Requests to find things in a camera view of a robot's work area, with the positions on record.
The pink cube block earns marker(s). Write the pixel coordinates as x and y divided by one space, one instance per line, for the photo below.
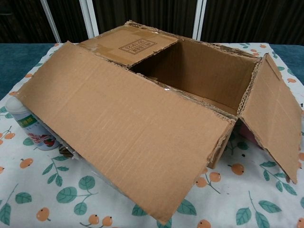
247 134

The wide white frame post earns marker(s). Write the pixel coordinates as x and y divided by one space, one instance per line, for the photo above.
89 14
199 19

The floral fruit print tablecloth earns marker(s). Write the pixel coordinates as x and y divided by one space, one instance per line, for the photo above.
237 202

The white canister with lid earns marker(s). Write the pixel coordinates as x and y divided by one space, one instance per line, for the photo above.
26 123

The thin white frame post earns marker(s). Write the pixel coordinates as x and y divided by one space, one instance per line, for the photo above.
51 23

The brown cardboard box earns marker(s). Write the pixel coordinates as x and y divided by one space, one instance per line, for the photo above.
118 123

